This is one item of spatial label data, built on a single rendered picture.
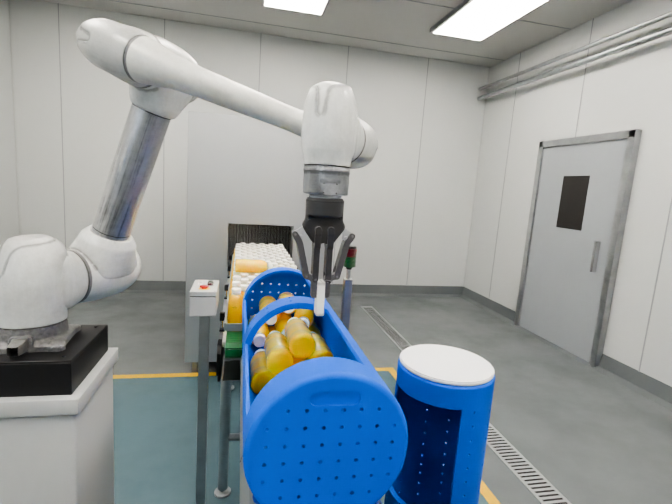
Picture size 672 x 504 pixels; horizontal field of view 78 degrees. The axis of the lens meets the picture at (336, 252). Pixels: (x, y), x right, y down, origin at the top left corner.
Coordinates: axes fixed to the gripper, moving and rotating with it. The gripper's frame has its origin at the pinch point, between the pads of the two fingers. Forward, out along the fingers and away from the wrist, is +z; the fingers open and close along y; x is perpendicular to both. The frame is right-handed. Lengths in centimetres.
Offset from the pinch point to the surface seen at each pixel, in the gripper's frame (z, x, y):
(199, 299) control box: 24, 83, -31
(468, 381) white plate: 28, 15, 45
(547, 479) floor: 132, 98, 155
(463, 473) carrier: 55, 14, 47
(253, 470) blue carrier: 23.7, -18.7, -12.9
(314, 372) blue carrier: 7.9, -17.4, -3.5
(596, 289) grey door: 58, 245, 319
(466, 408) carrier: 35, 14, 45
